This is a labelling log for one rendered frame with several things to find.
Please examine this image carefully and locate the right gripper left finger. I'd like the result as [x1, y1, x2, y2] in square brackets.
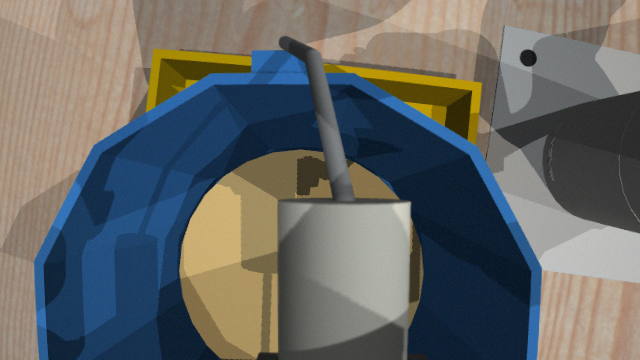
[256, 352, 278, 360]

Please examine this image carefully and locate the yellow square tray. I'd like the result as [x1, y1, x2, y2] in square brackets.
[146, 49, 482, 145]

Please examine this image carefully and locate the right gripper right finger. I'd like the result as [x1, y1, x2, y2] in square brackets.
[407, 354, 428, 360]

